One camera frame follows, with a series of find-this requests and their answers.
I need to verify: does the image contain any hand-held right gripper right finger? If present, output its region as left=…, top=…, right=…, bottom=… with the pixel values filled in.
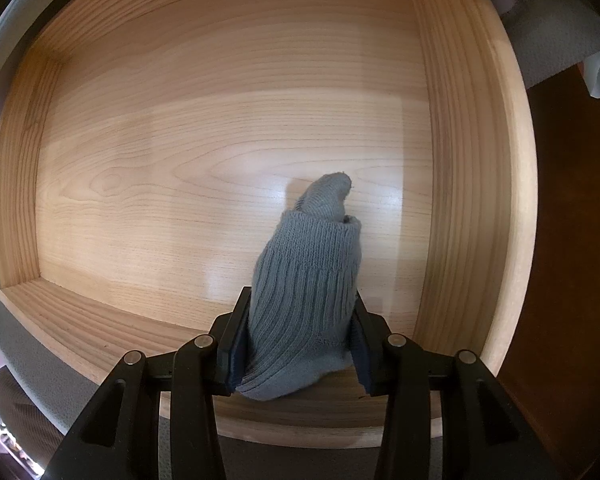
left=347, top=292, right=561, bottom=480

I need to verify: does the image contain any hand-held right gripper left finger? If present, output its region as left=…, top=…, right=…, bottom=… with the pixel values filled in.
left=42, top=285, right=253, bottom=480

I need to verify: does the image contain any grey sock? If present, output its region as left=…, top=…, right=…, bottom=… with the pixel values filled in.
left=234, top=171, right=365, bottom=402

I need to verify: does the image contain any wooden drawer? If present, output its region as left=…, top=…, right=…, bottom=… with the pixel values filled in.
left=0, top=0, right=538, bottom=480

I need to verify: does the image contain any brown ribbed stool cushion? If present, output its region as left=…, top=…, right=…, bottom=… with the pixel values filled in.
left=0, top=367, right=68, bottom=461

